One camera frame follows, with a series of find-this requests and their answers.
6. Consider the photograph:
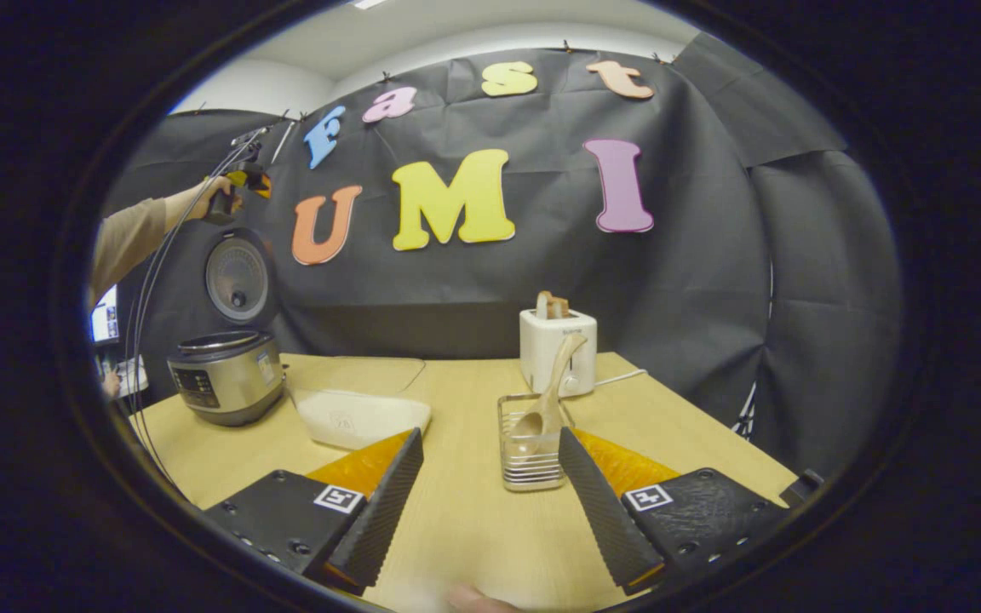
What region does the white toaster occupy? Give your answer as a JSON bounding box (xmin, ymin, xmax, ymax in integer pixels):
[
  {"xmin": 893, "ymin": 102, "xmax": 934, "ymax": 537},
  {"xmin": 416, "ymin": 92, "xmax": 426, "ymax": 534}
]
[{"xmin": 519, "ymin": 308, "xmax": 599, "ymax": 398}]

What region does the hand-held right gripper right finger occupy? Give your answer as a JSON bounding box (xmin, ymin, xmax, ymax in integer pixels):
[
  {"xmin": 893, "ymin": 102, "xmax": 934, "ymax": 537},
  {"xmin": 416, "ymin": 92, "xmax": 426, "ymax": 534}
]
[{"xmin": 559, "ymin": 426, "xmax": 798, "ymax": 595}]

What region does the black cable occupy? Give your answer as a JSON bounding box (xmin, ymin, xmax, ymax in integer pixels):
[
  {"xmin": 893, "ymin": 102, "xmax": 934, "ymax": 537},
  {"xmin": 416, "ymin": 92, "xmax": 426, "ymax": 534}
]
[{"xmin": 129, "ymin": 136, "xmax": 263, "ymax": 482}]

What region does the metal wire chopstick holder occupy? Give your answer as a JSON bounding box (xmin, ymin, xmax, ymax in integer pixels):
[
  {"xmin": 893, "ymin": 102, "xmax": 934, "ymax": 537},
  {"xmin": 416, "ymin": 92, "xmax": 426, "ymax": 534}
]
[{"xmin": 497, "ymin": 392, "xmax": 575, "ymax": 493}]

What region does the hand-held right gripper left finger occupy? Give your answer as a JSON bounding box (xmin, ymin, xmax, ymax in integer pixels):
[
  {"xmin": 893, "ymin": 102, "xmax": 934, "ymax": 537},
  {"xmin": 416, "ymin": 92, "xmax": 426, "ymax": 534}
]
[{"xmin": 204, "ymin": 427, "xmax": 425, "ymax": 595}]

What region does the white side table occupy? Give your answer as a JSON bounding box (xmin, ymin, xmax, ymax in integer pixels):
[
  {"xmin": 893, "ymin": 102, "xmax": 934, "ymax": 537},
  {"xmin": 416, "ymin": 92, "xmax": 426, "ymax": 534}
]
[{"xmin": 112, "ymin": 353, "xmax": 149, "ymax": 398}]

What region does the computer monitor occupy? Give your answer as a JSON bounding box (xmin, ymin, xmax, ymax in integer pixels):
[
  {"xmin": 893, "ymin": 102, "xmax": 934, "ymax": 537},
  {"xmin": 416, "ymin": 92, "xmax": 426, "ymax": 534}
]
[{"xmin": 90, "ymin": 285, "xmax": 121, "ymax": 344}]

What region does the wooden spoon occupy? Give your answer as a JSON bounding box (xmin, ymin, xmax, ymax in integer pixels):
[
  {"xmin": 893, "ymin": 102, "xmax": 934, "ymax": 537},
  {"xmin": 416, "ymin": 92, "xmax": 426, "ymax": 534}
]
[{"xmin": 512, "ymin": 332, "xmax": 588, "ymax": 439}]

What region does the black backdrop cloth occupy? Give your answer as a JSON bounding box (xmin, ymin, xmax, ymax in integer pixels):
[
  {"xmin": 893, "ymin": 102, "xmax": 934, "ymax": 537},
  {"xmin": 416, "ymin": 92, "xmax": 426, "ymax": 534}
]
[{"xmin": 103, "ymin": 34, "xmax": 904, "ymax": 478}]

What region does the clear plastic rice container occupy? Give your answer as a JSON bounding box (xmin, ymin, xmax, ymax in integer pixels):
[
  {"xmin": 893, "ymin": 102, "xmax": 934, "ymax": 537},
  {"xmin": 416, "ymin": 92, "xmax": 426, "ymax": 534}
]
[{"xmin": 286, "ymin": 356, "xmax": 432, "ymax": 450}]

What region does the dark silver rice cooker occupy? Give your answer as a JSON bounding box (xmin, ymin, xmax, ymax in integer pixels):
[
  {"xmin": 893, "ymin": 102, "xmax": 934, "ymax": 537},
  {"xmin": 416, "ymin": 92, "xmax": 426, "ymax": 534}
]
[{"xmin": 167, "ymin": 227, "xmax": 287, "ymax": 427}]

